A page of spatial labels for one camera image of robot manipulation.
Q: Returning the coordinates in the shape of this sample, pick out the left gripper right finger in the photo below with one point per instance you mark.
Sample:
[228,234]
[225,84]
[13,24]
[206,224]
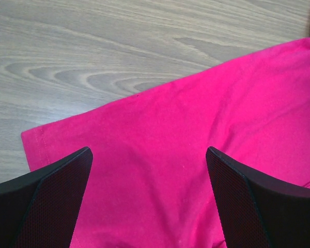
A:
[255,209]

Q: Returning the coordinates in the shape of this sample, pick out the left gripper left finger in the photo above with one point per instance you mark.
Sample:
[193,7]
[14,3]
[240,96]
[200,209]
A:
[40,208]

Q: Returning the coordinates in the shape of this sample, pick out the magenta t shirt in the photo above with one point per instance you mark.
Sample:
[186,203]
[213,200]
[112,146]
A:
[149,185]

